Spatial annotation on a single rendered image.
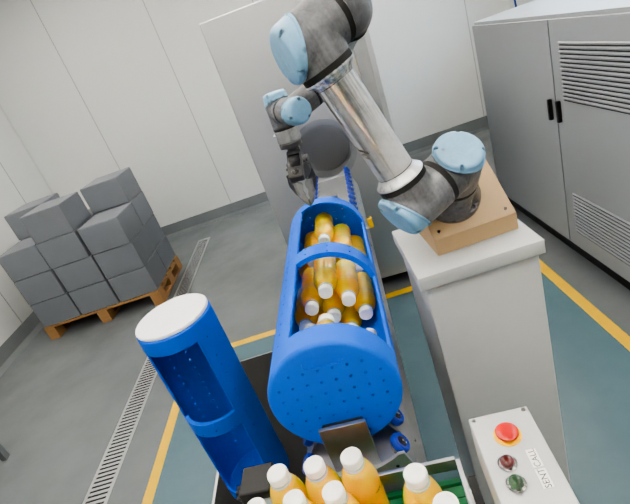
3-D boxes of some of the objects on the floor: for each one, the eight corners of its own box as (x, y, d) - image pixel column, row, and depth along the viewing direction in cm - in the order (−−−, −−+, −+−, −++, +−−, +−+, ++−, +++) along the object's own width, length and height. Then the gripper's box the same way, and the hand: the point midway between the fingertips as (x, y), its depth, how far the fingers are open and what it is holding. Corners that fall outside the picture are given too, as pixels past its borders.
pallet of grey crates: (182, 265, 511) (130, 165, 462) (165, 303, 438) (101, 189, 389) (84, 298, 521) (23, 204, 472) (51, 340, 448) (-25, 233, 399)
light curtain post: (441, 335, 270) (361, 29, 200) (444, 341, 265) (362, 29, 195) (431, 337, 271) (348, 34, 201) (433, 344, 265) (349, 34, 196)
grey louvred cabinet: (560, 182, 391) (541, -3, 332) (834, 322, 196) (905, -65, 136) (498, 202, 396) (467, 24, 336) (705, 359, 200) (719, 0, 141)
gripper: (304, 134, 146) (324, 194, 155) (277, 142, 148) (298, 202, 156) (303, 140, 139) (324, 203, 147) (275, 149, 140) (297, 211, 149)
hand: (309, 202), depth 149 cm, fingers closed
